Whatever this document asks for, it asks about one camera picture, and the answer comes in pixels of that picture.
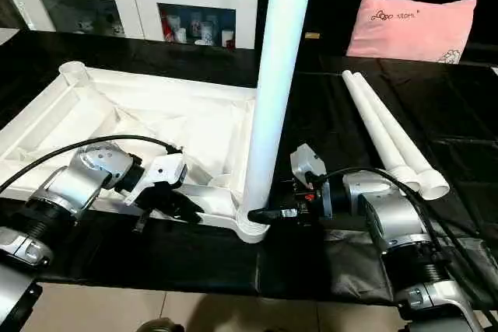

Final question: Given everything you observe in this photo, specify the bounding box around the white plastic table top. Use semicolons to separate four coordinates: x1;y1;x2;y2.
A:
0;60;273;244

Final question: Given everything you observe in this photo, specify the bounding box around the white plastic table leg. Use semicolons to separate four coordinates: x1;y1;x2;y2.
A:
236;0;317;227
352;72;451;200
341;69;422;195

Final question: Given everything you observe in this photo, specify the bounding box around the black work mat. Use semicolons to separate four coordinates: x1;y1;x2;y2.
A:
0;28;498;306

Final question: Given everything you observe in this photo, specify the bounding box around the dark left robot foot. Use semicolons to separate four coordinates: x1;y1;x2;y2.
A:
139;318;184;332

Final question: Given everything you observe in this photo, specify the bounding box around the red and white carton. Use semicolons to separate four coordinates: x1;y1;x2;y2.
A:
162;13;174;41

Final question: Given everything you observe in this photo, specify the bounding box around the pink pillow with print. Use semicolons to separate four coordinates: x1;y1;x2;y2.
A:
345;0;478;64

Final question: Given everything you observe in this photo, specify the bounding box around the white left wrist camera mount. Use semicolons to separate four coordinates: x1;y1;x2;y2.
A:
121;152;188;207

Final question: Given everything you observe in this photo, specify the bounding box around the black left wrist camera cable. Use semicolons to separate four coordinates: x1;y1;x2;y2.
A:
0;135;184;194

